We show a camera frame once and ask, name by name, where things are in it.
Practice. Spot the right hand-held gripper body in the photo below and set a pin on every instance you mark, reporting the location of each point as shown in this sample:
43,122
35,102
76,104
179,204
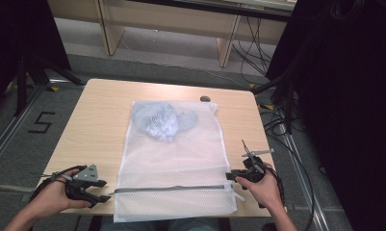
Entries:
254,170

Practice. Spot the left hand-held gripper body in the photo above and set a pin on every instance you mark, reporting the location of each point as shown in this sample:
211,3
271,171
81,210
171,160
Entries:
84,174

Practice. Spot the white mesh laundry bag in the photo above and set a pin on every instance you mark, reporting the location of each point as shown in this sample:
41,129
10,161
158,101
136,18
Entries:
174,166

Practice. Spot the person's right hand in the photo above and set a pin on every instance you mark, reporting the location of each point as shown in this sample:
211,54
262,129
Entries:
266,191

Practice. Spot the person's left hand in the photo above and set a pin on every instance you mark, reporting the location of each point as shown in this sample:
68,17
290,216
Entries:
54,197

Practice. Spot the person's legs in jeans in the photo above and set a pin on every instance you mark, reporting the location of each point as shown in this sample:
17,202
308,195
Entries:
187,224

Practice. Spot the black metal stand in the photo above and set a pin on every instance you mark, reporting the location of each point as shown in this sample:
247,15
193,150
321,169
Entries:
288,106
22,86

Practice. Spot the light blue crumpled garment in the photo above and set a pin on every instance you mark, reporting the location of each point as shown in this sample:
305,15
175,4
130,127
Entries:
163,123

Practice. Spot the black curtain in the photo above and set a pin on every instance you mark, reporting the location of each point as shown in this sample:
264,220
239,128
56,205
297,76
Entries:
17,38
347,96

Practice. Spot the light wooden desk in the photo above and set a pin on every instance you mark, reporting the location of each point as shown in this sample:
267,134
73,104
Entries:
168,19

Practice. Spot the metal floor rail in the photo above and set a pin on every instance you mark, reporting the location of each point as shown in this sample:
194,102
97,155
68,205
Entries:
11,128
304,179

